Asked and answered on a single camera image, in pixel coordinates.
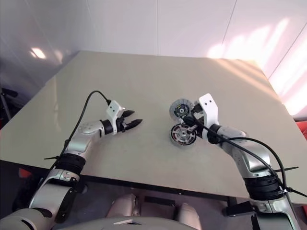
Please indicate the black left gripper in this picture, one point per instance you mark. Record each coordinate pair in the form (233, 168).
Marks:
(121, 125)

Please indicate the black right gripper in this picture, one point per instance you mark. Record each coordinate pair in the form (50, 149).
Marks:
(197, 115)

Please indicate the black-rimmed silver rotor disc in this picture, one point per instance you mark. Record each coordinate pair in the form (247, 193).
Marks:
(183, 135)

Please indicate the silver motor cover circuit board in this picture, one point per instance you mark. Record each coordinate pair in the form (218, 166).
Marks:
(178, 109)

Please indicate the silver motor housing copper coils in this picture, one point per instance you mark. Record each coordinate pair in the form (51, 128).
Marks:
(182, 144)

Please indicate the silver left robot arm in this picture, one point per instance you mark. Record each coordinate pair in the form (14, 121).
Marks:
(76, 143)

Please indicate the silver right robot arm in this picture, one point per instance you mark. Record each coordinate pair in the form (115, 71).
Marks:
(254, 153)

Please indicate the black rectangular block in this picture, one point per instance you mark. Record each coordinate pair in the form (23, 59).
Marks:
(159, 200)

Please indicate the beige rounded robot leg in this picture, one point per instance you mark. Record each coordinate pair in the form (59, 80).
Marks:
(121, 204)
(188, 214)

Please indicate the black zip tie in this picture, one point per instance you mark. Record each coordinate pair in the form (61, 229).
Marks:
(287, 169)
(51, 158)
(295, 191)

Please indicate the grey robot torso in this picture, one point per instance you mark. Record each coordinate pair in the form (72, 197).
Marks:
(156, 224)

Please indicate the large red fabric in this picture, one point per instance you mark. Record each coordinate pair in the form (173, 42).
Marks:
(302, 129)

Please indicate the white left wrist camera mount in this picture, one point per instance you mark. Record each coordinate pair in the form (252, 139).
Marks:
(112, 109)

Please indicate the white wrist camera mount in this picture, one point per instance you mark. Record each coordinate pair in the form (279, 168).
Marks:
(208, 105)
(112, 109)

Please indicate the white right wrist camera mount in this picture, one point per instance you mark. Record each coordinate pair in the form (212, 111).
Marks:
(208, 105)

